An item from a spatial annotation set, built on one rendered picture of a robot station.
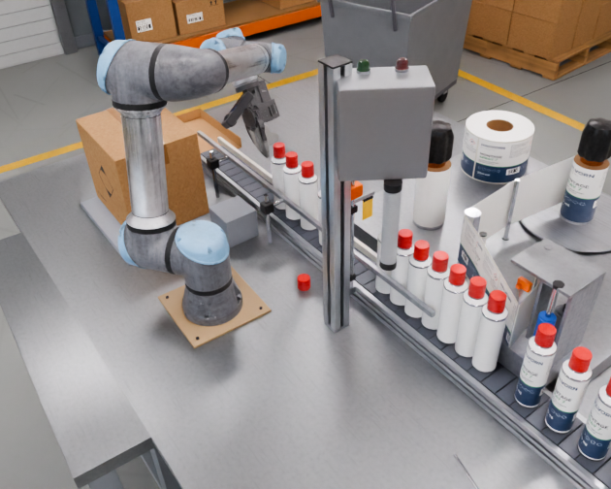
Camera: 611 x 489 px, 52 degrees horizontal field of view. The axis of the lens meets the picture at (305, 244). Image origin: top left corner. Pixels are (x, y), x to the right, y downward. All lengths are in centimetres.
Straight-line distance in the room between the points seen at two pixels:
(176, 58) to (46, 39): 445
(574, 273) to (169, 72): 88
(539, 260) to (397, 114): 41
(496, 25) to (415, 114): 399
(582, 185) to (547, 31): 316
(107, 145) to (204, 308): 54
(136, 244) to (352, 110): 65
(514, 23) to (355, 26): 157
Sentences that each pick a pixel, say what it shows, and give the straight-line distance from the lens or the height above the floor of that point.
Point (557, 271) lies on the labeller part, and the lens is 129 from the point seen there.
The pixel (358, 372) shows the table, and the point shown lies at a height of 83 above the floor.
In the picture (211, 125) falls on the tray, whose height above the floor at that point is 83.
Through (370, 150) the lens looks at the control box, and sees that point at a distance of 119.
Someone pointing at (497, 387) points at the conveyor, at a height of 88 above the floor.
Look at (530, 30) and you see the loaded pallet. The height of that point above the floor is 30.
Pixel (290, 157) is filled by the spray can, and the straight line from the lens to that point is 170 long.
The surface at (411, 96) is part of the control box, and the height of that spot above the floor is 146.
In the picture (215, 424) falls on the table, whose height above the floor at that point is 83.
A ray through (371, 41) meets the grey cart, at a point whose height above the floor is 60.
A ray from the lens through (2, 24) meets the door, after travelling 566.
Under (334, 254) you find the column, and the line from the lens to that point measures 137.
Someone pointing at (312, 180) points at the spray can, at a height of 104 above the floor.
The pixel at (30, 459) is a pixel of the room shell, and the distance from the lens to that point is 255.
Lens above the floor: 195
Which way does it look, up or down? 38 degrees down
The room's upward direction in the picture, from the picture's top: 3 degrees counter-clockwise
